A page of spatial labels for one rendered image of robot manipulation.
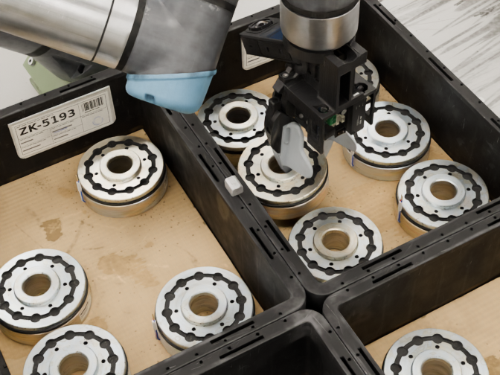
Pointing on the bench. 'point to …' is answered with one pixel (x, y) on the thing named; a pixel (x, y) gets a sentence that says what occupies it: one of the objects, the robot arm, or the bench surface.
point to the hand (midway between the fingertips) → (303, 154)
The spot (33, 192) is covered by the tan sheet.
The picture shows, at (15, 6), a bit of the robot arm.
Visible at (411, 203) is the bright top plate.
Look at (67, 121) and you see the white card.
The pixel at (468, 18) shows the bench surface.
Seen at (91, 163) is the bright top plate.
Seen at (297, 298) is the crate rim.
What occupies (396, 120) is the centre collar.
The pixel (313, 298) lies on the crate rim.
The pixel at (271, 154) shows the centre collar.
